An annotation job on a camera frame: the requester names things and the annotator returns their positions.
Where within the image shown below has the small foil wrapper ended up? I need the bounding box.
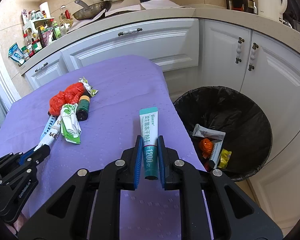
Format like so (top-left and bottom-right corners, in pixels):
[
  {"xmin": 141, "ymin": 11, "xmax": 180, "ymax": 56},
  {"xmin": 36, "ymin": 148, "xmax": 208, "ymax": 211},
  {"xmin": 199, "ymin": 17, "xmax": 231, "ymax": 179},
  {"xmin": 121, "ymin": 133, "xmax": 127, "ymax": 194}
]
[{"xmin": 79, "ymin": 77, "xmax": 98, "ymax": 97}]

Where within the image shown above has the cabinet door handle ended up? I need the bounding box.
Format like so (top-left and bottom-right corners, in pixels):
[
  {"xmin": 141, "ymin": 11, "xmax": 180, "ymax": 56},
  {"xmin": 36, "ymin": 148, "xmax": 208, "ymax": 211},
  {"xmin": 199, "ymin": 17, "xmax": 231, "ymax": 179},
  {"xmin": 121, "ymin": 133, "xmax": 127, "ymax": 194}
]
[
  {"xmin": 235, "ymin": 37, "xmax": 244, "ymax": 64},
  {"xmin": 248, "ymin": 42, "xmax": 259, "ymax": 71}
]

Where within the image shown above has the long white tube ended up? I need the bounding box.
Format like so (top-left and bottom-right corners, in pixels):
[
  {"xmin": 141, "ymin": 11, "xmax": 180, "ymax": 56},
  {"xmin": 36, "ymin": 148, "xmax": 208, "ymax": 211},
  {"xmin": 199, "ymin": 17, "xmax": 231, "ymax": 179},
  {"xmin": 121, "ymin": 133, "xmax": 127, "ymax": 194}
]
[{"xmin": 209, "ymin": 140, "xmax": 223, "ymax": 168}]

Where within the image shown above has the white spice rack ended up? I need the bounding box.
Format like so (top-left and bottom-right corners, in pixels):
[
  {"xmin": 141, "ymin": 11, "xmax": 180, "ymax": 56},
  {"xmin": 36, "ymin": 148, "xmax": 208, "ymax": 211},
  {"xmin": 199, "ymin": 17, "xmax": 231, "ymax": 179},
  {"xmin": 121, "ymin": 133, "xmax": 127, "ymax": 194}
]
[{"xmin": 23, "ymin": 18, "xmax": 55, "ymax": 44}]

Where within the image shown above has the white paper on stove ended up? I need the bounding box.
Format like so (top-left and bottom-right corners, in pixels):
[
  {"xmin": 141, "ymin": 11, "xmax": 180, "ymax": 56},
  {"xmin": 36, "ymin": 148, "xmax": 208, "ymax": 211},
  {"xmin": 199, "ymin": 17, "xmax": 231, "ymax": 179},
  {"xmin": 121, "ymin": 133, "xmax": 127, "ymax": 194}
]
[{"xmin": 69, "ymin": 0, "xmax": 180, "ymax": 31}]

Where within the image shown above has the yellow wrapper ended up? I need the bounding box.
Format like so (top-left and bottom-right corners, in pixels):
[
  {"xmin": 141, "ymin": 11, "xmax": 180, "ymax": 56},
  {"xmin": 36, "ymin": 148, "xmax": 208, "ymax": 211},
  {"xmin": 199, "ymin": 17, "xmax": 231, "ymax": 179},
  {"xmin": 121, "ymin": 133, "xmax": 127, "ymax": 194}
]
[{"xmin": 218, "ymin": 149, "xmax": 232, "ymax": 169}]

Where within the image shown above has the teal toothpaste tube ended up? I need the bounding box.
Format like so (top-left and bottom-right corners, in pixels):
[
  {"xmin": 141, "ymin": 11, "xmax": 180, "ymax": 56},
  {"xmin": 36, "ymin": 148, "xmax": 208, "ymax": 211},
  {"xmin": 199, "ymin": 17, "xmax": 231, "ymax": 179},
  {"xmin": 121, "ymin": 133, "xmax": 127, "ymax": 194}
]
[{"xmin": 139, "ymin": 107, "xmax": 158, "ymax": 180}]

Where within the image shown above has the dark green small bottle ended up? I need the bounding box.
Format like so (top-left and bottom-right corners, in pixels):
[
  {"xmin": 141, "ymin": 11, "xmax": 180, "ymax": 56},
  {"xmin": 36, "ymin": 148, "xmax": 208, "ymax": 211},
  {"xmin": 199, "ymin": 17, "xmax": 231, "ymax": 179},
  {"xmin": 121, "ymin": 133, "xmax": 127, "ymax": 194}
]
[{"xmin": 76, "ymin": 95, "xmax": 90, "ymax": 121}]

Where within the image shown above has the purple tablecloth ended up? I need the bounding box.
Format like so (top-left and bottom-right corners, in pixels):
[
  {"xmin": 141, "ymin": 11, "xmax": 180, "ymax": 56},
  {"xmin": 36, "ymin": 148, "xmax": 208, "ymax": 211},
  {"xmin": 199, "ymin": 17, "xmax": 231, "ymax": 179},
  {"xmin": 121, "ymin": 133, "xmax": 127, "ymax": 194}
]
[{"xmin": 0, "ymin": 55, "xmax": 203, "ymax": 239}]

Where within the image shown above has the drawer handle black white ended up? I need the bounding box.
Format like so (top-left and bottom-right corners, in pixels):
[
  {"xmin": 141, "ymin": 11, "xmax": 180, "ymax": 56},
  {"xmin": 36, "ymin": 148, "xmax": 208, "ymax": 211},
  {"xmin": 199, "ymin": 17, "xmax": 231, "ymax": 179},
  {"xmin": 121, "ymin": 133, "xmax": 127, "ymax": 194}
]
[{"xmin": 117, "ymin": 28, "xmax": 143, "ymax": 36}]

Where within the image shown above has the black lined trash bin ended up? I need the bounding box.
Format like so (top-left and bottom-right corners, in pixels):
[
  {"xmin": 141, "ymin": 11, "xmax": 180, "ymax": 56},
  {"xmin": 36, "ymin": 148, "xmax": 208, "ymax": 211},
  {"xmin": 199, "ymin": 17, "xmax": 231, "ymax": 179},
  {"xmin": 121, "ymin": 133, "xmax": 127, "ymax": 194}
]
[{"xmin": 173, "ymin": 86, "xmax": 273, "ymax": 181}]

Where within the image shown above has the person's left hand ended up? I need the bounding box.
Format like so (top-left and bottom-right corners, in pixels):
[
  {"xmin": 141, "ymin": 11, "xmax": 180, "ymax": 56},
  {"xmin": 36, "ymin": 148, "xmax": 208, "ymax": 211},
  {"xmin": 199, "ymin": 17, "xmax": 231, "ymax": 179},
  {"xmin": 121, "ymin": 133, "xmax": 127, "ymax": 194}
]
[{"xmin": 13, "ymin": 213, "xmax": 27, "ymax": 232}]

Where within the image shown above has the blue white small tube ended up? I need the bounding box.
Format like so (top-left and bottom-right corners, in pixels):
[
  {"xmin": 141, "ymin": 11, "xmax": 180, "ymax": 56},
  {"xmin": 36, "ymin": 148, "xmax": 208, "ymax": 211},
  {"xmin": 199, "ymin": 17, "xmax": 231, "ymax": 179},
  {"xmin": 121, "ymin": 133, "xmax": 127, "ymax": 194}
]
[{"xmin": 34, "ymin": 115, "xmax": 61, "ymax": 151}]

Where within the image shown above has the small left drawer handle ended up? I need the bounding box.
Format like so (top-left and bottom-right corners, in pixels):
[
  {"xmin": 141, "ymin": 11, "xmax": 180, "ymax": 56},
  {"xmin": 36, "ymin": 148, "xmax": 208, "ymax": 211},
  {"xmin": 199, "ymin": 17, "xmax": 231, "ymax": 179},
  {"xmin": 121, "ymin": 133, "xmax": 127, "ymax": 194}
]
[{"xmin": 34, "ymin": 62, "xmax": 49, "ymax": 73}]

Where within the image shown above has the left cabinet door handle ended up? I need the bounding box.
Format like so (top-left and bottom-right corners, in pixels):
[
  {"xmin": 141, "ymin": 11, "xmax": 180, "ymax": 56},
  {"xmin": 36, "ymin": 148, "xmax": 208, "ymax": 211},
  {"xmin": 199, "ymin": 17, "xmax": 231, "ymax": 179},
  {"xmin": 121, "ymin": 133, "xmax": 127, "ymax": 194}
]
[{"xmin": 235, "ymin": 37, "xmax": 244, "ymax": 64}]

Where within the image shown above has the white paper towel roll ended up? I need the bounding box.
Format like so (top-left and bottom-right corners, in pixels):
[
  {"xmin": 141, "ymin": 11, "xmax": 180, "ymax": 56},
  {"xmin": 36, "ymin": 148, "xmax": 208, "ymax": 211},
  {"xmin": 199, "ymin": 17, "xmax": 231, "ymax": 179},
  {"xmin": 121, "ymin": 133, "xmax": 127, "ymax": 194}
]
[{"xmin": 39, "ymin": 2, "xmax": 51, "ymax": 18}]

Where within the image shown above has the steel wok pan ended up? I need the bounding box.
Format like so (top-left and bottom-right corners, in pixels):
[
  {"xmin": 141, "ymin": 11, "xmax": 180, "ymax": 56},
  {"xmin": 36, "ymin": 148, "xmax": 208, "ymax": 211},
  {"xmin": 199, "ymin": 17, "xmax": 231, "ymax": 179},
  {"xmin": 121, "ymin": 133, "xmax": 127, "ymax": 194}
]
[{"xmin": 73, "ymin": 0, "xmax": 112, "ymax": 21}]

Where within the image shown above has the orange plastic bag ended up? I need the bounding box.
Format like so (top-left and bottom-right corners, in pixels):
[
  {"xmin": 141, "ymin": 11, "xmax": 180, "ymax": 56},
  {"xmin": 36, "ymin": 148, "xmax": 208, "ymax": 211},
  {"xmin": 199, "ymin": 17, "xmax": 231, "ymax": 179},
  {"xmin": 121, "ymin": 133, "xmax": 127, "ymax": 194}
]
[{"xmin": 199, "ymin": 138, "xmax": 214, "ymax": 159}]

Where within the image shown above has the right cabinet door handle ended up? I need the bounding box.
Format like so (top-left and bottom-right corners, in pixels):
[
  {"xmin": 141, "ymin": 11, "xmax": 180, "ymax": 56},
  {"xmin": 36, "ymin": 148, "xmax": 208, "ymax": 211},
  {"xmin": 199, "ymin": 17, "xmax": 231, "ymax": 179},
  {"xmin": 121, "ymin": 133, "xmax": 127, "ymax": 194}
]
[{"xmin": 248, "ymin": 42, "xmax": 259, "ymax": 71}]

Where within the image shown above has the cooking oil bottle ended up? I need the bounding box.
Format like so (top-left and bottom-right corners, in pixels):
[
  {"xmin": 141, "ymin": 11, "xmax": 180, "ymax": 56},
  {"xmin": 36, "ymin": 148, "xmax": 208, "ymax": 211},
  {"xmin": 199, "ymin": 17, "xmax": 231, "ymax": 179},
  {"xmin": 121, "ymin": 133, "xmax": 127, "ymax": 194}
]
[{"xmin": 59, "ymin": 5, "xmax": 74, "ymax": 32}]

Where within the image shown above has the brown sauce bottle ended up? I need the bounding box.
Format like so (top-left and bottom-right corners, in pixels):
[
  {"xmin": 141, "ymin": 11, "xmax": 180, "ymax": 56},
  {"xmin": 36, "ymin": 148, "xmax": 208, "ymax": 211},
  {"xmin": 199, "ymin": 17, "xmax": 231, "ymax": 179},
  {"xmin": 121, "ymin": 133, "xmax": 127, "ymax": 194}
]
[{"xmin": 243, "ymin": 0, "xmax": 257, "ymax": 14}]

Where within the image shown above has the white drawer front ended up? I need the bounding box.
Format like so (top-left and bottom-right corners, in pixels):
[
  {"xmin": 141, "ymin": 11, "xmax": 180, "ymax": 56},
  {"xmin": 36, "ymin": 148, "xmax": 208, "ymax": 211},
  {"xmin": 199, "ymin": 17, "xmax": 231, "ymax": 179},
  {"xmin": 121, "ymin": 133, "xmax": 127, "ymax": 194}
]
[{"xmin": 62, "ymin": 18, "xmax": 199, "ymax": 72}]

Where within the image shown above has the white printed wrapper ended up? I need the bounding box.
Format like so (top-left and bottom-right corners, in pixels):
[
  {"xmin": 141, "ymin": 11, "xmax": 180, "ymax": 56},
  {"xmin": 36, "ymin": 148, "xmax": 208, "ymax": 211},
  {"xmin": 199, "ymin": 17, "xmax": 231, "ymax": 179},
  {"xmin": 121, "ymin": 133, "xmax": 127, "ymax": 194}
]
[{"xmin": 192, "ymin": 124, "xmax": 226, "ymax": 141}]

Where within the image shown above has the red plastic bag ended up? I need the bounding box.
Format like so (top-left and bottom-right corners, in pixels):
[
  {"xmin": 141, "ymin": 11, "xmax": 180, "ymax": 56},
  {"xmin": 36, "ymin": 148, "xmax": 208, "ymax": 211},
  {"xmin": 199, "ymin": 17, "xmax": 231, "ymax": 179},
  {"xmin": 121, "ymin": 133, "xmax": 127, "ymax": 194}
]
[{"xmin": 49, "ymin": 82, "xmax": 85, "ymax": 116}]

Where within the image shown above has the red tube black cap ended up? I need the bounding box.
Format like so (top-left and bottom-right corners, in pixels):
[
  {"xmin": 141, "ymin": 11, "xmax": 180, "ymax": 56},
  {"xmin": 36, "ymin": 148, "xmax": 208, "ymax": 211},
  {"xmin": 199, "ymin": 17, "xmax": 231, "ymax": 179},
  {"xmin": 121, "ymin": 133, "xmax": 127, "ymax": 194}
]
[{"xmin": 204, "ymin": 160, "xmax": 216, "ymax": 172}]

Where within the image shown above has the blue white snack packet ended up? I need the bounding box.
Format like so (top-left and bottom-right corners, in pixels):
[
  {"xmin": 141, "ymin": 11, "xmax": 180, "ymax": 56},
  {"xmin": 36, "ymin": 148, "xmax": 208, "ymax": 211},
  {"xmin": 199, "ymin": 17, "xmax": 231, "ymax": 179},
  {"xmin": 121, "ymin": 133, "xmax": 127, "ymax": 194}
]
[{"xmin": 8, "ymin": 43, "xmax": 25, "ymax": 66}]

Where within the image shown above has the green white wrapper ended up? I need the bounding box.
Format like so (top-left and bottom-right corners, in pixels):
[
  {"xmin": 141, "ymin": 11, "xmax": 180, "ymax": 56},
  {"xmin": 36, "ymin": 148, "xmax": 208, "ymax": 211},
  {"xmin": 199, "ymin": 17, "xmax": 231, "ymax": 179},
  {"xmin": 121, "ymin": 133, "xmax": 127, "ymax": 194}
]
[{"xmin": 61, "ymin": 103, "xmax": 82, "ymax": 144}]

